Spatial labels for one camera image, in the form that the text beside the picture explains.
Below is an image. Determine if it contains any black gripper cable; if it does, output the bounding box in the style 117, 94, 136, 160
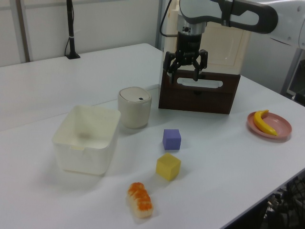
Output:
159, 0, 179, 38

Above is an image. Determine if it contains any grey metal frame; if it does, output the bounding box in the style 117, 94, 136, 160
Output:
281, 47, 305, 107

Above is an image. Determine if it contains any brown wooden drawer box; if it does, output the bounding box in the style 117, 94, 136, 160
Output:
158, 69, 241, 115

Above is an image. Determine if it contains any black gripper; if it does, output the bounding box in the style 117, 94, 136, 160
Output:
163, 32, 209, 83

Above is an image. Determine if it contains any pink plate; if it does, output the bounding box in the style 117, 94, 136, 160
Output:
246, 111, 293, 143

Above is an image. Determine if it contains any yellow toy banana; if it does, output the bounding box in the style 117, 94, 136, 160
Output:
253, 109, 278, 136

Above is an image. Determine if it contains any cream lidded trash bin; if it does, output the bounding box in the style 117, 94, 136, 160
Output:
117, 86, 153, 129

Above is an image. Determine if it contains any toy salmon roe sushi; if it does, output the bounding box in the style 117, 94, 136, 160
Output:
126, 182, 154, 219

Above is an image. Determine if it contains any black mesh chair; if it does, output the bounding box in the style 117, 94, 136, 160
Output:
262, 175, 305, 229

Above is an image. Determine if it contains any purple foam cube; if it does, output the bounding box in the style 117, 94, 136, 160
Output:
163, 129, 182, 151

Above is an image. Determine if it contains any white plastic box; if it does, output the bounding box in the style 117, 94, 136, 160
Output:
51, 104, 122, 177

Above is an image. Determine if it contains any black pole stand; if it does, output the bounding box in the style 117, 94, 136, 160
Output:
64, 0, 81, 60

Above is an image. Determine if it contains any cream wooden cabinet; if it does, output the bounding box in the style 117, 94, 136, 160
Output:
162, 0, 251, 76

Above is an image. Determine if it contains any yellow foam cube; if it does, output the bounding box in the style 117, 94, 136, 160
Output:
156, 152, 182, 181

